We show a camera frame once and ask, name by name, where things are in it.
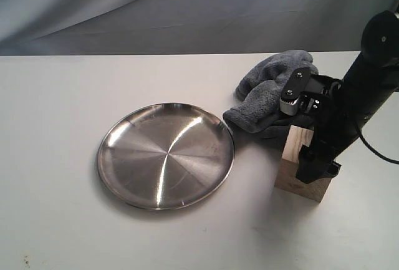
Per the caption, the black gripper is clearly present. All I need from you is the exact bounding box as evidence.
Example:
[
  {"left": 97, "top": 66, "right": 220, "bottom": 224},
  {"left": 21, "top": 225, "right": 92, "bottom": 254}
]
[{"left": 296, "top": 75, "right": 341, "bottom": 184}]

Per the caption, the round stainless steel plate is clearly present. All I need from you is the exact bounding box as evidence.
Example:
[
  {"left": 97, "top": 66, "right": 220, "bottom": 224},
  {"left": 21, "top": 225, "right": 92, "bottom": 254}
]
[{"left": 96, "top": 103, "right": 235, "bottom": 211}]

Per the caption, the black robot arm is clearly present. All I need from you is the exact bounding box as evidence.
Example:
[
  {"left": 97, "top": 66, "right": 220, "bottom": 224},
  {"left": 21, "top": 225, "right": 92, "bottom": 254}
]
[{"left": 296, "top": 11, "right": 398, "bottom": 184}]

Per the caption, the light wooden cube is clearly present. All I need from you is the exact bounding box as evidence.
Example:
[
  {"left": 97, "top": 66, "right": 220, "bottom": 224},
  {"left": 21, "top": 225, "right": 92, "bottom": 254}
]
[{"left": 274, "top": 126, "right": 331, "bottom": 203}]

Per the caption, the grey fabric backdrop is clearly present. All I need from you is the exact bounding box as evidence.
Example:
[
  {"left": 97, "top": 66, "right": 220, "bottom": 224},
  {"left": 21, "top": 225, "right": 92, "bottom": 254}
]
[{"left": 1, "top": 0, "right": 398, "bottom": 55}]

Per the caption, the blue-grey fluffy towel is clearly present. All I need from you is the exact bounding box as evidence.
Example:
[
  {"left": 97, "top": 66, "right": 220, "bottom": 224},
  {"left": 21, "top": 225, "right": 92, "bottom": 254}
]
[{"left": 223, "top": 50, "right": 319, "bottom": 138}]

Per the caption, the black cable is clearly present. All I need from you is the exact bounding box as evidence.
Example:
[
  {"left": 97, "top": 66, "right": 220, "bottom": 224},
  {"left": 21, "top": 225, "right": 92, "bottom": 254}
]
[{"left": 358, "top": 128, "right": 399, "bottom": 164}]

